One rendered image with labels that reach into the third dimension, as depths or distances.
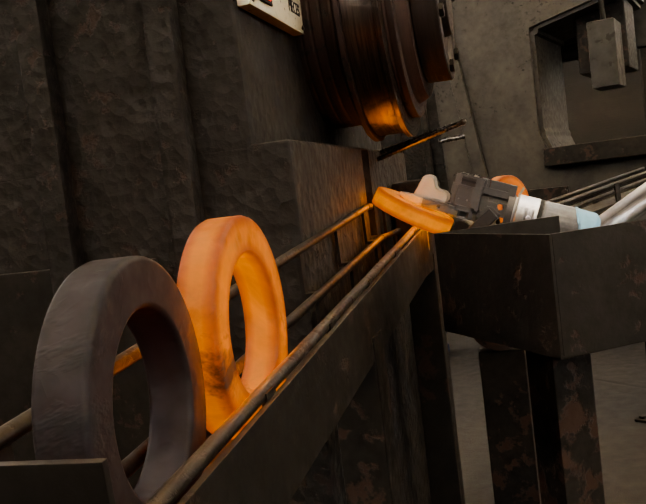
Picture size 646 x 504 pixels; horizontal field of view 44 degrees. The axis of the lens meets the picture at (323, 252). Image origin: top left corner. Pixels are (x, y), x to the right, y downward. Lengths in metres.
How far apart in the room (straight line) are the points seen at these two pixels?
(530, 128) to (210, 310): 3.67
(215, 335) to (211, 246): 0.07
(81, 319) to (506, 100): 3.87
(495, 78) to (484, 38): 0.21
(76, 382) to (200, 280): 0.20
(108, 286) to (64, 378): 0.06
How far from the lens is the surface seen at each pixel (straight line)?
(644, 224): 0.97
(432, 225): 1.47
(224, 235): 0.64
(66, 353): 0.45
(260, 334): 0.75
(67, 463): 0.44
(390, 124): 1.48
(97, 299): 0.46
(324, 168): 1.26
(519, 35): 4.25
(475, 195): 1.50
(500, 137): 4.25
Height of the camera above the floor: 0.79
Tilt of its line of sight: 4 degrees down
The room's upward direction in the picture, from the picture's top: 7 degrees counter-clockwise
